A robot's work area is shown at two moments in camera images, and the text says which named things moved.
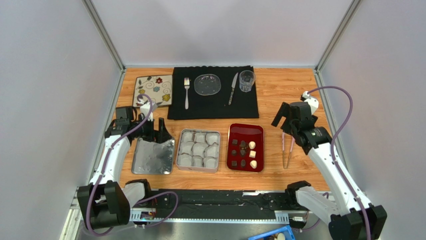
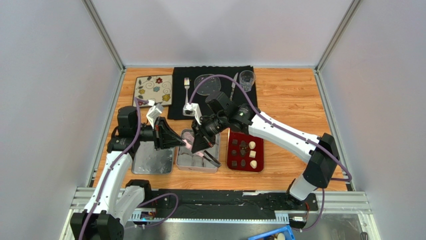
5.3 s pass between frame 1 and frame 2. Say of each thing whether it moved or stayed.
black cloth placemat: stayed
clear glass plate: stayed
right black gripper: moved
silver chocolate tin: stayed
